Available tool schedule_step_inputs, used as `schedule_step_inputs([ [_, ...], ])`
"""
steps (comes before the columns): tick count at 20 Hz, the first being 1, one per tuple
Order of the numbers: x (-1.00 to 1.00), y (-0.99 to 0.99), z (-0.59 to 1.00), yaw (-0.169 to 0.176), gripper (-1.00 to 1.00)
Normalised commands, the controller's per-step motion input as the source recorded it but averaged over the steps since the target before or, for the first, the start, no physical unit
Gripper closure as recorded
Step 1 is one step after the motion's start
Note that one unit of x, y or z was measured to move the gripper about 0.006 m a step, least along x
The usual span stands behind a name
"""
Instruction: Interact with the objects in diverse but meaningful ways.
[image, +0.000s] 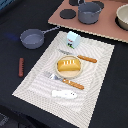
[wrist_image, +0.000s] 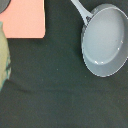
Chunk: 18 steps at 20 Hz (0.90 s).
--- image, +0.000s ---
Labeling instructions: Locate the yellow bread loaf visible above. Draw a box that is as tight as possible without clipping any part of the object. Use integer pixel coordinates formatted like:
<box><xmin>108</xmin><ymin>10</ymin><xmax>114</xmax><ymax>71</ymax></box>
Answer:
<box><xmin>57</xmin><ymin>59</ymin><xmax>81</xmax><ymax>71</ymax></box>

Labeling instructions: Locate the light blue milk carton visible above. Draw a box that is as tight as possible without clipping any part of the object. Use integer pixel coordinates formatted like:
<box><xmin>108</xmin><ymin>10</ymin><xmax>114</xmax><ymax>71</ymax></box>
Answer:
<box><xmin>67</xmin><ymin>31</ymin><xmax>80</xmax><ymax>48</ymax></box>

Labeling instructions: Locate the small grey saucepan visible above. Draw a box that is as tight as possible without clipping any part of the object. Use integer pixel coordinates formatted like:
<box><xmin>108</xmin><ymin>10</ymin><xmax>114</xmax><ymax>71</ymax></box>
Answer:
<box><xmin>20</xmin><ymin>26</ymin><xmax>59</xmax><ymax>49</ymax></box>

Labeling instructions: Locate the tan round plate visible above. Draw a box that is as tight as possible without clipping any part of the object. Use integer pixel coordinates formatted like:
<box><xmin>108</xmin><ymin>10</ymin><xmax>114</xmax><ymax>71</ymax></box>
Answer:
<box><xmin>55</xmin><ymin>55</ymin><xmax>82</xmax><ymax>78</ymax></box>

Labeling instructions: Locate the beige woven placemat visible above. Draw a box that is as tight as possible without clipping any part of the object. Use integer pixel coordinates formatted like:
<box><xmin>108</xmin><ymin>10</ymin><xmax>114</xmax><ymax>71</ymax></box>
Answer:
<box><xmin>13</xmin><ymin>31</ymin><xmax>114</xmax><ymax>128</ymax></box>

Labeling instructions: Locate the white toy fish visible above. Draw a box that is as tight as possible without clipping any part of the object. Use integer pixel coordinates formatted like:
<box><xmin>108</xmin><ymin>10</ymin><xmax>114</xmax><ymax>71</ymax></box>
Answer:
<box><xmin>52</xmin><ymin>90</ymin><xmax>77</xmax><ymax>99</ymax></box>

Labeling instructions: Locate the red toy sausage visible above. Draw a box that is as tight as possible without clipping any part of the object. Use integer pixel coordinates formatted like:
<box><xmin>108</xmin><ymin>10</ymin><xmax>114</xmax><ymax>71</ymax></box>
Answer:
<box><xmin>18</xmin><ymin>58</ymin><xmax>24</xmax><ymax>77</ymax></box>

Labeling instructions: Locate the black stove burner disc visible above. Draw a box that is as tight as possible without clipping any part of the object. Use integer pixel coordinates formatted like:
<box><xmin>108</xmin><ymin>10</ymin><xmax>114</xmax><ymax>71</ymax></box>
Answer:
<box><xmin>60</xmin><ymin>9</ymin><xmax>76</xmax><ymax>19</ymax></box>

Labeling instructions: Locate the large grey pot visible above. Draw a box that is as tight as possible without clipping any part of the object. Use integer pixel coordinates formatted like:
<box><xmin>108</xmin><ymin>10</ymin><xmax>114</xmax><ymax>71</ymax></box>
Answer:
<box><xmin>78</xmin><ymin>2</ymin><xmax>101</xmax><ymax>24</ymax></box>

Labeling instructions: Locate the cream bowl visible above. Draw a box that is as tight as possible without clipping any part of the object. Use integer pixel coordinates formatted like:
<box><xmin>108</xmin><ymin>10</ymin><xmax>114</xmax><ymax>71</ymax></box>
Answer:
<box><xmin>116</xmin><ymin>4</ymin><xmax>128</xmax><ymax>30</ymax></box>

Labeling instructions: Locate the wooden handled knife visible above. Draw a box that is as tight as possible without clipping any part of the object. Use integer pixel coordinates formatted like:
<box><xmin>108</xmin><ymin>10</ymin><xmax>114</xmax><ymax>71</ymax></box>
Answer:
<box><xmin>58</xmin><ymin>49</ymin><xmax>97</xmax><ymax>63</ymax></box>

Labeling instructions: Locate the wooden handled fork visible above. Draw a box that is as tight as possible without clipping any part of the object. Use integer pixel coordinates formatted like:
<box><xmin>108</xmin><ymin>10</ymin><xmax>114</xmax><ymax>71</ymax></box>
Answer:
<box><xmin>43</xmin><ymin>71</ymin><xmax>84</xmax><ymax>90</ymax></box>

